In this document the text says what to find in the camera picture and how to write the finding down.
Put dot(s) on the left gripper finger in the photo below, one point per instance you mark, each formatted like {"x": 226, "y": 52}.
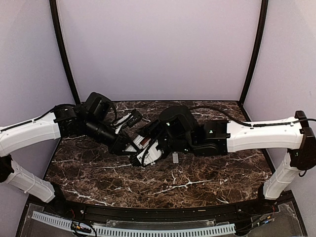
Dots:
{"x": 129, "y": 140}
{"x": 135, "y": 153}

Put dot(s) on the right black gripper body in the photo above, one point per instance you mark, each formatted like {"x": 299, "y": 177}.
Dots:
{"x": 154, "y": 126}

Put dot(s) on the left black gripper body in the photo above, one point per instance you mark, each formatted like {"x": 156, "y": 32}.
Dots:
{"x": 115, "y": 148}

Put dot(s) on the orange battery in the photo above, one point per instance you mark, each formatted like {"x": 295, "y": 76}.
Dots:
{"x": 145, "y": 141}

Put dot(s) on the white battery cover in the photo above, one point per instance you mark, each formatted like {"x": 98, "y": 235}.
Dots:
{"x": 175, "y": 158}

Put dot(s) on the white remote control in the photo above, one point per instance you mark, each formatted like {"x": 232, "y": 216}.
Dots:
{"x": 138, "y": 143}

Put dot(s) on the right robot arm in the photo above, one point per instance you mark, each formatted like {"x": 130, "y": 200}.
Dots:
{"x": 176, "y": 130}

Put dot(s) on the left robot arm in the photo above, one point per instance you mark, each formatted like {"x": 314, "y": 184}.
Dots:
{"x": 65, "y": 120}

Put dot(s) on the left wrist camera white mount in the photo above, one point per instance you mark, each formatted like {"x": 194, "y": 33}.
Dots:
{"x": 128, "y": 120}

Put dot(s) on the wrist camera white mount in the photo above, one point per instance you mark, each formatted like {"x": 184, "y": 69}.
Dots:
{"x": 128, "y": 120}
{"x": 147, "y": 155}

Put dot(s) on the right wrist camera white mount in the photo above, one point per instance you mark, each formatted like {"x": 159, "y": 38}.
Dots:
{"x": 147, "y": 155}

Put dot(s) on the black front rail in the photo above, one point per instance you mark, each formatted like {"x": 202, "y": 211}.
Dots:
{"x": 238, "y": 211}

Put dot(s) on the white slotted cable duct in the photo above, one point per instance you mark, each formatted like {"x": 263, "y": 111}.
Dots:
{"x": 137, "y": 229}

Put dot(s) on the left black frame post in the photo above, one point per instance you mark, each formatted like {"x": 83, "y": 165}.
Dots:
{"x": 62, "y": 50}

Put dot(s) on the black frame post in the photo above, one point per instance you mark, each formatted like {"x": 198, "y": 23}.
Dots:
{"x": 62, "y": 50}
{"x": 255, "y": 51}

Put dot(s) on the right black frame post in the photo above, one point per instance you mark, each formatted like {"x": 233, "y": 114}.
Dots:
{"x": 255, "y": 51}

